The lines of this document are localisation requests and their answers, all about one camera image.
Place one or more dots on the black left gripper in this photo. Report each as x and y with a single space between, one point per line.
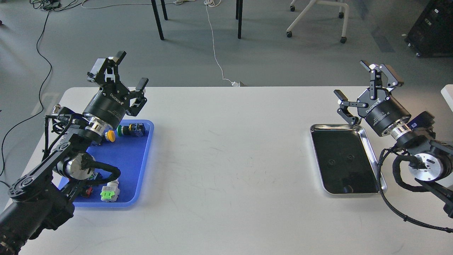
113 100

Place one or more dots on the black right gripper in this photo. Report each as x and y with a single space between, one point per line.
384 114

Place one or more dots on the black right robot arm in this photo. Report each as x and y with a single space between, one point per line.
421 160

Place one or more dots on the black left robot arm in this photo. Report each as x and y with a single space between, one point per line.
43 198

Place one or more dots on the blue plastic tray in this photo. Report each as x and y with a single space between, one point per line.
130 155

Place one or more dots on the silver metal tray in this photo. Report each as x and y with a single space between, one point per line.
346 160

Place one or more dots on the black equipment case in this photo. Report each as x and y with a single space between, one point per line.
432 33

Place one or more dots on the white table edge right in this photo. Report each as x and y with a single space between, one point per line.
447 93

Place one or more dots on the green push button switch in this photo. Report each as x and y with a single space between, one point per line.
131 130

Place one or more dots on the yellow push button switch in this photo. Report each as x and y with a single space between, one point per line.
108 136

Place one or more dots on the green white selector switch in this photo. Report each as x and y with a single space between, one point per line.
110 192

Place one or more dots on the red push button switch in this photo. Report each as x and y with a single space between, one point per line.
86 191

